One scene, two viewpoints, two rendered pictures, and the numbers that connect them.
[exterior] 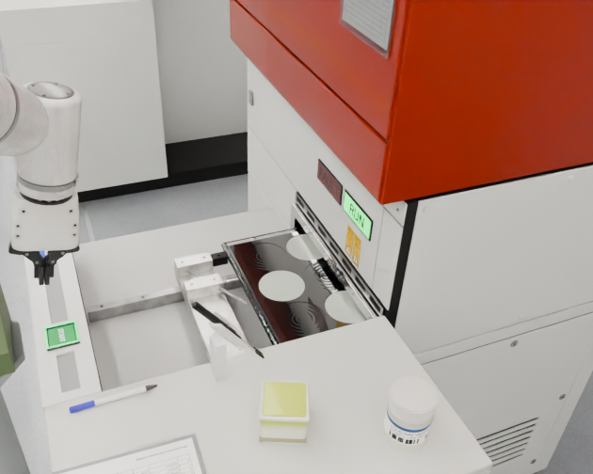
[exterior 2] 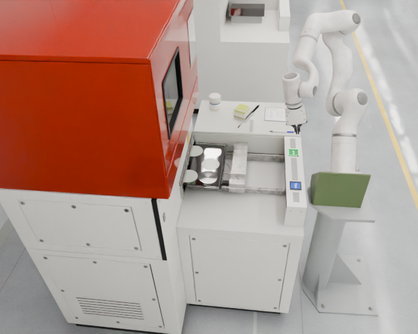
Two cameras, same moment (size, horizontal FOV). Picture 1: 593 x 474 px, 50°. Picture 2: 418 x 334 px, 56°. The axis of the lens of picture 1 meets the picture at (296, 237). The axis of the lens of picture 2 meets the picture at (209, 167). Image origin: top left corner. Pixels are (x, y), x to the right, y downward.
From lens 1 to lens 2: 2.63 m
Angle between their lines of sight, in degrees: 96
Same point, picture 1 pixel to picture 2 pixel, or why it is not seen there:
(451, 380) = not seen: hidden behind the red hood
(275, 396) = (243, 108)
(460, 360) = not seen: hidden behind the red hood
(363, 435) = (224, 110)
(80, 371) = (289, 142)
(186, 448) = (267, 118)
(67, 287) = (289, 169)
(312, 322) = (209, 150)
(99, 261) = (272, 220)
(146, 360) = (265, 173)
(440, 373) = not seen: hidden behind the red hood
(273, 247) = (202, 179)
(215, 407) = (256, 124)
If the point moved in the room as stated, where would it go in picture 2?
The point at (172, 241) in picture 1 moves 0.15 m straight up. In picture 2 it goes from (235, 221) to (235, 200)
